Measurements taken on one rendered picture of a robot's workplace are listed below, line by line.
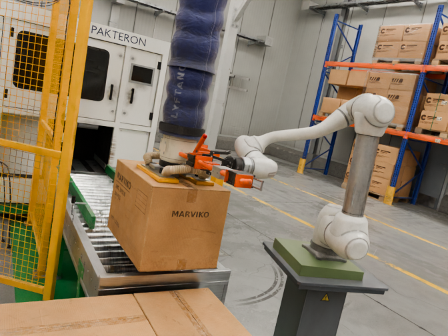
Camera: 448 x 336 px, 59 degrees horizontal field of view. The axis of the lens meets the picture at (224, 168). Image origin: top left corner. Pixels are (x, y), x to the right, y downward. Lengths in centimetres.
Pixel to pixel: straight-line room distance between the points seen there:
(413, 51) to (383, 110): 788
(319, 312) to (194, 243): 75
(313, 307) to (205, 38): 142
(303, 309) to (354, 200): 63
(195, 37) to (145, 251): 100
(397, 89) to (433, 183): 238
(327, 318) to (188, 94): 134
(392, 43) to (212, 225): 850
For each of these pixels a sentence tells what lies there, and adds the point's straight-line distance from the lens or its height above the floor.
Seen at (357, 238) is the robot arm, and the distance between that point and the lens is 190.
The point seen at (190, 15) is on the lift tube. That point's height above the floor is 183.
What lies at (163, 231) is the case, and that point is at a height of 87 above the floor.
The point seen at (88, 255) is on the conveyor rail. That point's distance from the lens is 219.
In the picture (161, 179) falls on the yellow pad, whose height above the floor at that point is 109.
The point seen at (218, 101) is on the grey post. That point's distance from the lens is 511.
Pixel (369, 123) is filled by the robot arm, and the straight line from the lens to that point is 185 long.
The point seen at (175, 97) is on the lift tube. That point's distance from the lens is 192.
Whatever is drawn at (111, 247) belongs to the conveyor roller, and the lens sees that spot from 244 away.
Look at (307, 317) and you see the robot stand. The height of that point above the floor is 50.
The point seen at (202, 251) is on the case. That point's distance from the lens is 197.
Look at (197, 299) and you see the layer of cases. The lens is 201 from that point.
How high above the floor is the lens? 148
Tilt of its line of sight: 9 degrees down
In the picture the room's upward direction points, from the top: 11 degrees clockwise
